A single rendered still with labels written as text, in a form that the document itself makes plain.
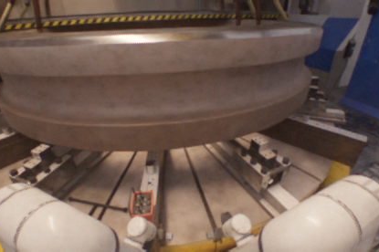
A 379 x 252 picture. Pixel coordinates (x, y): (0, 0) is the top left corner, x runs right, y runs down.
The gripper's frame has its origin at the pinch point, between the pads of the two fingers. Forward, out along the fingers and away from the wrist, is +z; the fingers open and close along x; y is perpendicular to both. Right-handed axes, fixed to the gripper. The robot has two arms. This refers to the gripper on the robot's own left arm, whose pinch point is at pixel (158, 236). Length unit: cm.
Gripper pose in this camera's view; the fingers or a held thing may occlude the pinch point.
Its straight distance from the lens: 130.3
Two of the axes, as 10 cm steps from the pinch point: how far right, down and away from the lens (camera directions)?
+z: 1.8, 5.9, 7.8
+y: 0.8, -8.0, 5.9
